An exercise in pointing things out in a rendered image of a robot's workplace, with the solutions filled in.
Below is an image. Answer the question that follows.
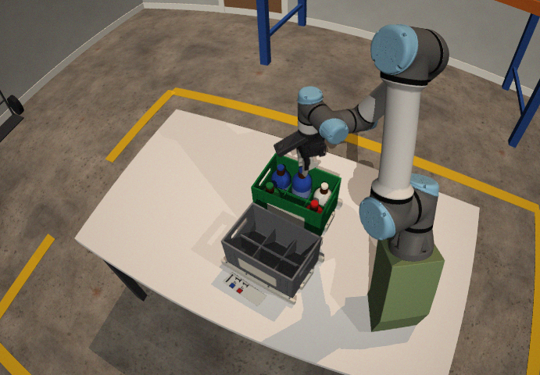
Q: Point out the red bottle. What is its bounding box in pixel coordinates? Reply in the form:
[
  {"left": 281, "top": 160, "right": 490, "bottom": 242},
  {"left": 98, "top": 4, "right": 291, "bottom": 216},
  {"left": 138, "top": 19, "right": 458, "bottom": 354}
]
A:
[{"left": 306, "top": 200, "right": 323, "bottom": 214}]

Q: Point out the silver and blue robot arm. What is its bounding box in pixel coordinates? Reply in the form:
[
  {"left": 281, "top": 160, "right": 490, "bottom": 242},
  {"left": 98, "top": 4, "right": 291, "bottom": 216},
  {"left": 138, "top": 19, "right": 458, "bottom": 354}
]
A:
[{"left": 297, "top": 24, "right": 449, "bottom": 262}]

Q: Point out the blue bottle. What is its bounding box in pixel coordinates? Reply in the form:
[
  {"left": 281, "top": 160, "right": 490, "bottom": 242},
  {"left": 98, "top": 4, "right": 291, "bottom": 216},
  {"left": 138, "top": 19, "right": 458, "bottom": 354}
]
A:
[
  {"left": 291, "top": 167, "right": 312, "bottom": 199},
  {"left": 271, "top": 164, "right": 291, "bottom": 191}
]

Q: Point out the white paper pick list strip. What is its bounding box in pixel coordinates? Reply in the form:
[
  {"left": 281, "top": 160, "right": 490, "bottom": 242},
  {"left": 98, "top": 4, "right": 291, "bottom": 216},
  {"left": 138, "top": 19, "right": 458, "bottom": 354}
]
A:
[{"left": 223, "top": 273, "right": 266, "bottom": 306}]

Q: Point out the green divided crate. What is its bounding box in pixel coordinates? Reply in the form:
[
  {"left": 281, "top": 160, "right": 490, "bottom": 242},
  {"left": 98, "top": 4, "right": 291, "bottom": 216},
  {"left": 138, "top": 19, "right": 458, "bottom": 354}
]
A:
[{"left": 251, "top": 153, "right": 338, "bottom": 236}]

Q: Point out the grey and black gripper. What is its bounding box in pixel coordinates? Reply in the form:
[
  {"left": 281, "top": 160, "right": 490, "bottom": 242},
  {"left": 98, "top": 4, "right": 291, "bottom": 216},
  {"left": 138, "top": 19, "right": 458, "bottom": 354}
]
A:
[{"left": 296, "top": 129, "right": 327, "bottom": 177}]

